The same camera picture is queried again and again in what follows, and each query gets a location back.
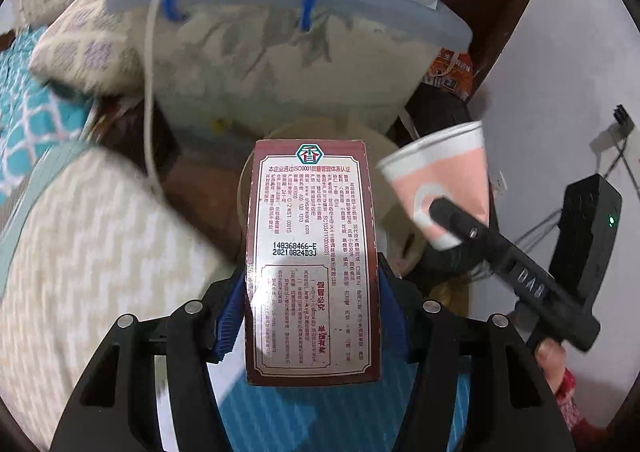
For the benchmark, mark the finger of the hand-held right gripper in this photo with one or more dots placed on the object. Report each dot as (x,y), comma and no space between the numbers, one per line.
(475,234)

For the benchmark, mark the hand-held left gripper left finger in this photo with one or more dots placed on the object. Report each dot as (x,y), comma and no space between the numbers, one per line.
(231,313)

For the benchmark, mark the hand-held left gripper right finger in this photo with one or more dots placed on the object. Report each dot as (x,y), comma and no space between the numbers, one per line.
(392,313)

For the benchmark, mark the pink white paper cup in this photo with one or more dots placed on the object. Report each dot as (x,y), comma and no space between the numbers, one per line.
(440,166)

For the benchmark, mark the brown printed carton box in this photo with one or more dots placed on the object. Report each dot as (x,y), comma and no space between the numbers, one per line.
(310,257)

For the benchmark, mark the person's right hand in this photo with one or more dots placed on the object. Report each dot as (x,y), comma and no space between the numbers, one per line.
(550,357)

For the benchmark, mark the black bag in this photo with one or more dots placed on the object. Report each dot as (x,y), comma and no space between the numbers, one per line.
(440,111)

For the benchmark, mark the small orange printed bag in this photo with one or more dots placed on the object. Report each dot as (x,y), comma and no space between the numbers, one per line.
(450,76)

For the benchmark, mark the clear storage box blue lid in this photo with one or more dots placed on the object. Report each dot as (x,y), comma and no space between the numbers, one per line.
(300,61)

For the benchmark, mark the patterned beige pillow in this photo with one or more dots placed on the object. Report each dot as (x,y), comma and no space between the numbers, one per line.
(85,51)

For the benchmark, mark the black wall plug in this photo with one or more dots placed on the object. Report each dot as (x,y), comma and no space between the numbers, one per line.
(621,119)

